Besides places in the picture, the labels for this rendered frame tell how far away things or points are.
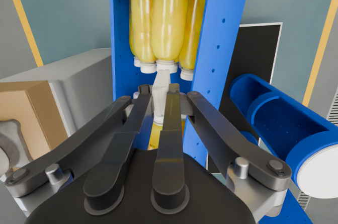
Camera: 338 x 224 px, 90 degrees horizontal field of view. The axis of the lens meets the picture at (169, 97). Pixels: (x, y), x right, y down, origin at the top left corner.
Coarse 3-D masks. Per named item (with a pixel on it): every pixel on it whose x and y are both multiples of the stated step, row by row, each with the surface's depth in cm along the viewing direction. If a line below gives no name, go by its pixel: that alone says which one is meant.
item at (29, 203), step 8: (48, 168) 8; (56, 168) 8; (48, 176) 8; (56, 176) 8; (64, 176) 9; (48, 184) 8; (56, 184) 8; (64, 184) 8; (32, 192) 8; (40, 192) 8; (48, 192) 8; (56, 192) 8; (16, 200) 8; (24, 200) 7; (32, 200) 7; (40, 200) 7; (24, 208) 8; (32, 208) 7
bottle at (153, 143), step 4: (156, 124) 41; (160, 124) 41; (152, 128) 42; (156, 128) 41; (160, 128) 41; (152, 132) 41; (156, 132) 41; (152, 136) 42; (156, 136) 41; (152, 140) 42; (156, 140) 41; (148, 144) 43; (152, 144) 42; (156, 144) 42; (148, 148) 43; (152, 148) 42
